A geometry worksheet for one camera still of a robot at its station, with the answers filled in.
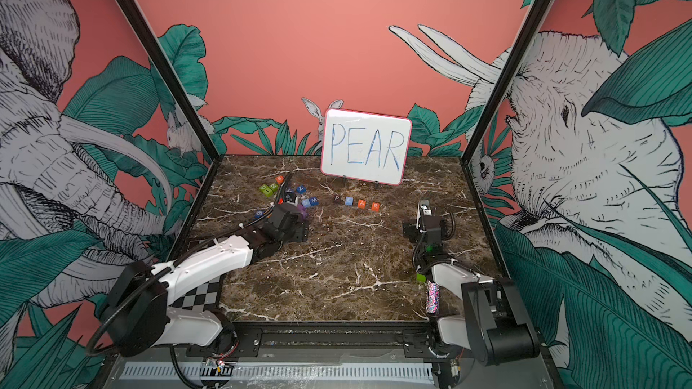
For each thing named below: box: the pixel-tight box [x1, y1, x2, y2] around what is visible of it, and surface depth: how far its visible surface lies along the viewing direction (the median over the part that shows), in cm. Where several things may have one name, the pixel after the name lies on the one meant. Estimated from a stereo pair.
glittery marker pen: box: [426, 280, 441, 314], surface depth 81 cm
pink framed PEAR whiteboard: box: [320, 108, 413, 186], surface depth 109 cm
